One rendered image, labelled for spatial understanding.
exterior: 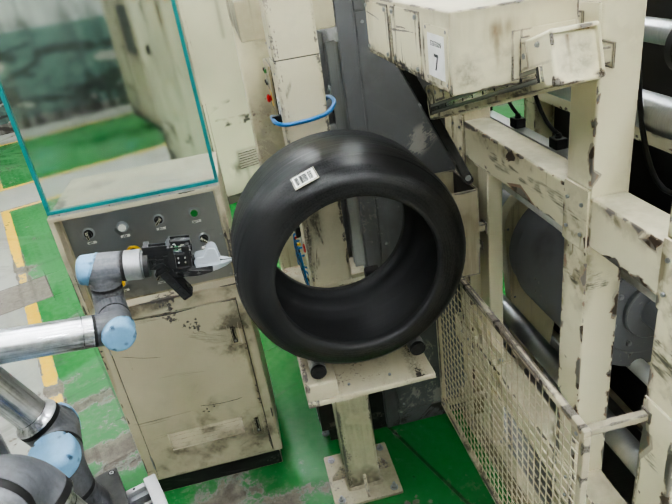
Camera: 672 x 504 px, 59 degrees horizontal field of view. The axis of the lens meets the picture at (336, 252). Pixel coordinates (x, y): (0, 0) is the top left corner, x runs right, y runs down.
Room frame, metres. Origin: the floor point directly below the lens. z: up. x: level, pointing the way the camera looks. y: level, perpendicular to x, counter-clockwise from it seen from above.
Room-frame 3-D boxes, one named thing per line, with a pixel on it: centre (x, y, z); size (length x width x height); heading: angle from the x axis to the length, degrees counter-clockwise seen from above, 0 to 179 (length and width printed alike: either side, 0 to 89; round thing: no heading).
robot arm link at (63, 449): (1.10, 0.74, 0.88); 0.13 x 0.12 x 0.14; 23
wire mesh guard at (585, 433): (1.29, -0.38, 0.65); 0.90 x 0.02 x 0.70; 8
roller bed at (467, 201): (1.75, -0.37, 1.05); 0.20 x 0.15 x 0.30; 8
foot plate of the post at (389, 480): (1.73, 0.03, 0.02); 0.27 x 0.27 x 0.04; 8
